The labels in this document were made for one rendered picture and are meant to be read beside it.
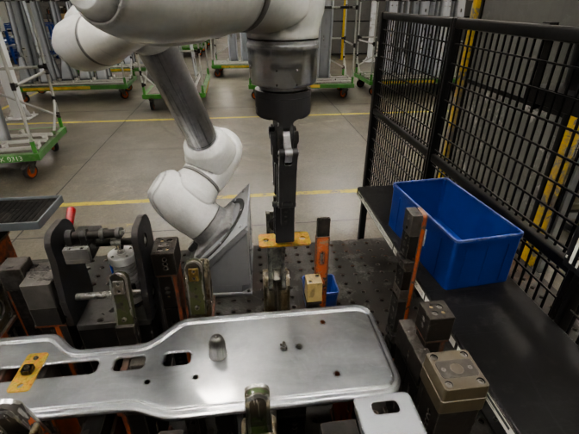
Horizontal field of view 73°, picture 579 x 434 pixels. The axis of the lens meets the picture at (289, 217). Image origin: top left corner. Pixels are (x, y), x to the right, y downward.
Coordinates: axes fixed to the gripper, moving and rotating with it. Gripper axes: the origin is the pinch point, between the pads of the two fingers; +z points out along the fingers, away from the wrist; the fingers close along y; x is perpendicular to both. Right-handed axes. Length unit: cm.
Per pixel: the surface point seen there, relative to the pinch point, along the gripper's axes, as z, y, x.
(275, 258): 17.9, -14.4, -0.3
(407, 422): 28.7, 17.9, 17.8
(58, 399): 28.8, 6.4, -39.4
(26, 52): 51, -731, -368
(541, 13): -24, -175, 167
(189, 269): 19.3, -14.9, -18.5
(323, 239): 14.1, -14.6, 10.1
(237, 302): 59, -48, -11
